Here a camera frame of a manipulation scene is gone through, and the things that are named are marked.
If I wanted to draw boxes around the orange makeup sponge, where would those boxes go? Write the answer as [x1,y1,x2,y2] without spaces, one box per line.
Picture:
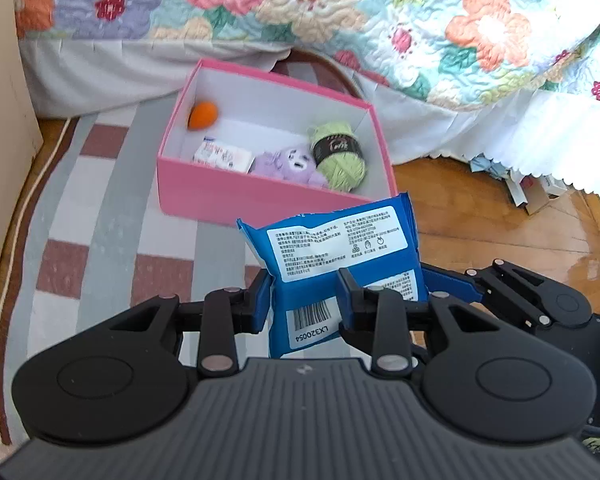
[187,101,219,131]

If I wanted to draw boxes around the purple plush toy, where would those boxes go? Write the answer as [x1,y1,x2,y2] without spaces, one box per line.
[250,145,328,188]

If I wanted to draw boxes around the blue wet wipes pack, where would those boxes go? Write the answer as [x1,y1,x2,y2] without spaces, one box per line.
[236,192,430,360]

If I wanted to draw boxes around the pink cardboard box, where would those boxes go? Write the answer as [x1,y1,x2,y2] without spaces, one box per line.
[157,58,398,226]

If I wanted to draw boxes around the paper scraps under bed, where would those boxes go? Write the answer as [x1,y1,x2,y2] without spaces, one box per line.
[469,153,600,266]

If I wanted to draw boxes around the floral quilt bedspread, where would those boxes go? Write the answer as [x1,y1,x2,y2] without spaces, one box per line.
[14,0,600,115]

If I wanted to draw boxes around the white tissue pack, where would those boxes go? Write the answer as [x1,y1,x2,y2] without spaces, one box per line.
[193,136,254,174]

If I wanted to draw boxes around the green yarn ball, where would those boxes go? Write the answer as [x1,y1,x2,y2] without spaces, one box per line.
[311,122,366,193]

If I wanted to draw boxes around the striped checkered rug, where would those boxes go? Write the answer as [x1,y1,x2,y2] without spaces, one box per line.
[0,55,360,445]

